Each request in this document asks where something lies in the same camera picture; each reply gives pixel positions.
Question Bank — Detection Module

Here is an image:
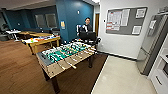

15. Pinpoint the black office chair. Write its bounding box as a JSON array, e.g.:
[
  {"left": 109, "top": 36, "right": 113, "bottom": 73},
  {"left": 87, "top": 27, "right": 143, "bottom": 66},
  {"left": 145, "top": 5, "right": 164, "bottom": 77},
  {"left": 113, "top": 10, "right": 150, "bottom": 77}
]
[{"left": 79, "top": 30, "right": 102, "bottom": 47}]

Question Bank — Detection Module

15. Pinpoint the small white table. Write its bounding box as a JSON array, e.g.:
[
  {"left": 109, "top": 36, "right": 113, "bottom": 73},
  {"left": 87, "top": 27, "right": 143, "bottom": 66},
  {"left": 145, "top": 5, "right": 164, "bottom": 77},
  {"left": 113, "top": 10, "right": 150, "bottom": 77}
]
[{"left": 5, "top": 29, "right": 22, "bottom": 43}]

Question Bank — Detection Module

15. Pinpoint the stainless steel refrigerator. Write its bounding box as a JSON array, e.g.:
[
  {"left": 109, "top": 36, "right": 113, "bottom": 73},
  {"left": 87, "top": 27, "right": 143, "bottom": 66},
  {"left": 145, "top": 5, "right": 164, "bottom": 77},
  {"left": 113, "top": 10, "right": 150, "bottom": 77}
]
[{"left": 135, "top": 12, "right": 168, "bottom": 77}]

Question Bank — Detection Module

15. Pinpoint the interior glass window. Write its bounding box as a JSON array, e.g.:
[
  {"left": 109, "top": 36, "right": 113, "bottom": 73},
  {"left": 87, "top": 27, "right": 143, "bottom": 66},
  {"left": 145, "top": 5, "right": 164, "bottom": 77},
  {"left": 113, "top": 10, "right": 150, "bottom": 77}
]
[
  {"left": 45, "top": 13, "right": 58, "bottom": 29},
  {"left": 34, "top": 13, "right": 46, "bottom": 29}
]

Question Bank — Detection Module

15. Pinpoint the white paper sheet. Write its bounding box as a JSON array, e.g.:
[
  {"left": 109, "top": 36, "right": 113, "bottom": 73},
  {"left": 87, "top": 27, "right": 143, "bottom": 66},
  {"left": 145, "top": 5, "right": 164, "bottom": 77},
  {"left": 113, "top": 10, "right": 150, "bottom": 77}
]
[
  {"left": 107, "top": 9, "right": 123, "bottom": 33},
  {"left": 120, "top": 8, "right": 131, "bottom": 27},
  {"left": 135, "top": 8, "right": 147, "bottom": 19},
  {"left": 148, "top": 19, "right": 157, "bottom": 30},
  {"left": 131, "top": 25, "right": 143, "bottom": 35}
]

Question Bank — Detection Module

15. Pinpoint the long yellow wooden table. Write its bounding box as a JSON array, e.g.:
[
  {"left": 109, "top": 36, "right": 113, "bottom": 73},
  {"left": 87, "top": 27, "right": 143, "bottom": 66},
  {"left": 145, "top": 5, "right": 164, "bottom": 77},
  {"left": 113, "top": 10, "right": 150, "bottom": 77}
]
[{"left": 19, "top": 30, "right": 53, "bottom": 39}]

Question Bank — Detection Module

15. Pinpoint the man in dark shirt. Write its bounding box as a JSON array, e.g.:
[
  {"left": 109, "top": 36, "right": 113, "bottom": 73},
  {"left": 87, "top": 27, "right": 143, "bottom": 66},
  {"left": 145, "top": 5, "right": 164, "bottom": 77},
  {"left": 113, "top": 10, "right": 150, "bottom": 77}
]
[{"left": 77, "top": 17, "right": 94, "bottom": 43}]

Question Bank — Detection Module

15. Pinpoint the white drawer unit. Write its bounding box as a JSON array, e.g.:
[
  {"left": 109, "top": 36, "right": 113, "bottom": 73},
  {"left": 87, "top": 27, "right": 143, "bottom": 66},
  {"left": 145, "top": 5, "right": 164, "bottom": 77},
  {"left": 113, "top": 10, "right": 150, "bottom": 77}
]
[{"left": 148, "top": 48, "right": 168, "bottom": 94}]

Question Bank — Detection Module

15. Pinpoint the yellow-legged white gaming table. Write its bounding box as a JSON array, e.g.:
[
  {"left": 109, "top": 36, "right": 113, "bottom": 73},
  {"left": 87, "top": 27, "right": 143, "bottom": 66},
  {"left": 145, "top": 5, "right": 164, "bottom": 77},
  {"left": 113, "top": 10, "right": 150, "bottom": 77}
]
[{"left": 21, "top": 34, "right": 62, "bottom": 56}]

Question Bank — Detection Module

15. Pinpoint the grey notice board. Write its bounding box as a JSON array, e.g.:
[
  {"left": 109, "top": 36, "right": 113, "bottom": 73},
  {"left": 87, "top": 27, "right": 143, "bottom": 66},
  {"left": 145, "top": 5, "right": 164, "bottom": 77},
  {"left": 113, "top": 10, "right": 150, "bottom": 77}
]
[{"left": 105, "top": 6, "right": 149, "bottom": 36}]

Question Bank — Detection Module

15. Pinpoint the foosball table with green field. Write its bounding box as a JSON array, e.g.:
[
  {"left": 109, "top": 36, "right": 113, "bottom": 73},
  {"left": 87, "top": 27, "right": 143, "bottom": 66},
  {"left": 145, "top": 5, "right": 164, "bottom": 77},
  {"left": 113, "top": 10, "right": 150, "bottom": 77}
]
[{"left": 35, "top": 40, "right": 100, "bottom": 94}]

